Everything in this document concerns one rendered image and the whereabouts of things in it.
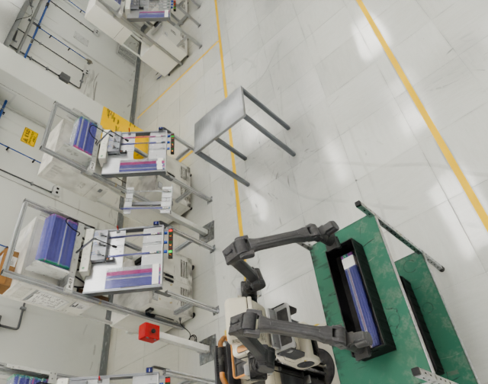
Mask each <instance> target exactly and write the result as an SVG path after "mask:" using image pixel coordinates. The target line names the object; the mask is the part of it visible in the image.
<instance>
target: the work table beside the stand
mask: <svg viewBox="0 0 488 384"><path fill-rule="evenodd" d="M244 95H245V96H246V97H247V98H248V99H249V100H250V101H252V102H253V103H254V104H256V105H257V106H258V107H260V108H261V109H262V110H263V111H264V112H266V114H268V115H269V116H270V117H272V118H273V119H274V120H275V121H277V122H278V123H279V124H281V125H282V126H283V128H285V129H286V130H289V129H290V126H288V125H287V124H286V123H285V122H284V121H283V120H282V119H281V118H279V117H278V116H277V115H276V114H274V113H273V112H272V111H271V110H269V109H268V108H267V107H266V106H265V105H264V104H263V103H261V102H260V101H259V100H258V99H256V98H255V97H254V96H253V95H251V94H250V93H249V92H248V91H247V90H245V89H244V88H243V87H242V86H241V85H240V86H239V87H238V88H237V89H236V90H235V91H234V92H232V93H231V94H230V95H229V96H227V97H226V98H225V99H224V100H222V101H221V102H220V103H219V104H218V105H217V106H216V107H214V108H213V109H212V110H211V111H209V112H208V113H207V114H206V115H204V116H203V117H202V118H201V119H199V121H198V122H196V123H195V124H194V154H196V155H198V156H199V157H201V158H202V159H204V160H205V161H207V162H209V163H211V164H212V165H213V166H215V167H216V168H219V169H220V170H221V171H223V172H224V173H226V174H228V175H229V176H230V177H232V178H234V179H236V180H237V181H238V182H240V183H241V184H244V185H245V186H247V187H248V186H250V184H249V182H248V181H246V180H244V179H243V178H241V177H240V176H239V175H237V174H235V173H234V172H232V171H231V170H229V169H228V168H226V167H224V166H223V165H221V164H220V163H218V162H216V161H215V160H213V159H212V158H211V157H209V156H208V155H206V154H204V153H203V152H201V151H202V150H203V149H205V148H206V147H207V146H208V145H210V144H211V143H212V142H213V141H214V140H215V141H216V142H218V143H219V144H221V145H222V146H224V147H225V148H226V149H228V150H230V151H231V152H232V153H234V154H235V155H237V156H238V157H240V158H241V159H242V160H244V161H245V160H246V159H247V157H246V156H244V155H243V154H242V153H241V152H239V151H237V150H236V149H234V148H233V147H232V146H230V145H229V144H228V143H226V142H224V141H223V140H222V139H221V138H219V137H220V136H221V135H223V134H224V133H225V132H226V131H227V130H229V129H230V128H231V127H233V126H234V125H236V124H237V123H238V122H239V121H240V120H242V119H244V120H246V121H247V122H248V123H250V124H251V125H252V126H254V127H255V128H256V129H257V130H259V131H260V132H261V133H263V134H264V135H265V136H267V137H268V138H269V139H270V140H271V141H273V142H274V143H276V144H277V145H278V146H280V147H281V148H282V149H283V150H284V151H286V152H287V153H288V154H290V155H291V156H293V157H294V156H295V155H296V153H295V152H294V151H293V150H292V149H290V148H289V147H288V146H286V145H285V144H284V143H283V142H282V141H281V140H279V139H278V138H276V137H275V136H274V135H272V134H271V133H270V132H268V131H267V130H266V129H265V128H264V127H263V126H261V125H260V124H259V123H257V122H256V121H254V120H253V119H252V118H251V117H250V116H249V115H247V114H246V109H245V101H244Z"/></svg>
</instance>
